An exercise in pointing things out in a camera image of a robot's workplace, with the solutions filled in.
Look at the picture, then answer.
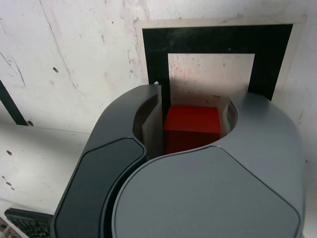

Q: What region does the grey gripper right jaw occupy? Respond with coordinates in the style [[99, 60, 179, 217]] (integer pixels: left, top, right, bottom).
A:
[[110, 93, 310, 238]]

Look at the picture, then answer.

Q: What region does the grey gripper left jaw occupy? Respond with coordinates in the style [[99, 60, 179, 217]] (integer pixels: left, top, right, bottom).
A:
[[51, 83, 164, 238]]

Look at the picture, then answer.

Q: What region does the red cube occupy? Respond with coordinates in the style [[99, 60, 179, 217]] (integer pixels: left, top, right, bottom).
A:
[[162, 106, 222, 156]]

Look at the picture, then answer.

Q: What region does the black tape square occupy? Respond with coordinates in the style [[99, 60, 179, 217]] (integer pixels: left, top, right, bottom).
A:
[[142, 23, 294, 117]]

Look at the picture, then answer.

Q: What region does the black tape strip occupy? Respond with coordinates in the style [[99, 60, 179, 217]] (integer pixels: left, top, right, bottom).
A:
[[0, 79, 29, 126]]

